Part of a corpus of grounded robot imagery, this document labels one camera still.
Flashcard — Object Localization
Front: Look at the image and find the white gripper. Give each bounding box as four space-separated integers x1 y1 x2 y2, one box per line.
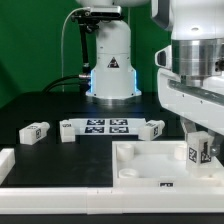
157 68 224 157

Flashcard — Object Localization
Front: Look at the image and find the white square table top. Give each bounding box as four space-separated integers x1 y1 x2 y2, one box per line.
112 141 224 188

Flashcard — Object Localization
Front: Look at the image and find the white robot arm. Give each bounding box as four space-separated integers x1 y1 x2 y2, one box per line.
76 0 224 156

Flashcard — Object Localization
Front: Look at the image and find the white U-shaped obstacle fence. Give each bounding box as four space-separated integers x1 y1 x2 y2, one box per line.
0 148 224 214

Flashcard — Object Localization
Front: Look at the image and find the white plate with tags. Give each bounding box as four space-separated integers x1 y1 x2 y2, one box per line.
65 118 146 135

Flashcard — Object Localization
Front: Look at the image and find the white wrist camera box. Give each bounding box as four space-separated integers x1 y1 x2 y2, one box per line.
155 45 172 70

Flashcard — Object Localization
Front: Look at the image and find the black camera stand pole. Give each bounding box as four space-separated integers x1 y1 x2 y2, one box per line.
79 24 90 74

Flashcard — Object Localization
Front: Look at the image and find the black cable bundle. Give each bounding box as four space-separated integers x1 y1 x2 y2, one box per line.
41 74 92 93

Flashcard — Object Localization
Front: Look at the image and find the black camera on stand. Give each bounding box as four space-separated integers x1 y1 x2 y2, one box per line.
71 6 122 23

